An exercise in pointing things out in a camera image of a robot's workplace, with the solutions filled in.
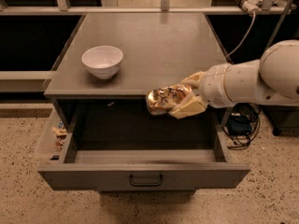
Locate white power cable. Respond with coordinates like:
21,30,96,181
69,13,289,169
224,10,257,60

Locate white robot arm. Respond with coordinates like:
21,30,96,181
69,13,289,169
170,40,299,119

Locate clear plastic side bin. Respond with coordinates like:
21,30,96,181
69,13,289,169
35,110,62,163

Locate crushed orange can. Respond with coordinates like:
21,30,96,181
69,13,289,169
146,84,192,116

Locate grey open top drawer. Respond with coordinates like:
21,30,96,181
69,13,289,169
38,100,250,191

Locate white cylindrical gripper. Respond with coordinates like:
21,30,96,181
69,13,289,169
169,63,235,119

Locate black drawer handle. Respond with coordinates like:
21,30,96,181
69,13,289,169
129,175,164,187

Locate grey metal cabinet counter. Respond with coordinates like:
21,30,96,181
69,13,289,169
45,13,227,100

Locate small colourful items in bin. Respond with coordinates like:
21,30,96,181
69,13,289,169
52,121,67,149

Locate white ceramic bowl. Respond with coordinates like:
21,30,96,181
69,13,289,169
81,46,123,79

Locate grey metal rail frame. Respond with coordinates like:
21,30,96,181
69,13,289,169
0,0,298,92

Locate white power strip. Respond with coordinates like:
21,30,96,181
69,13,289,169
235,0,262,15

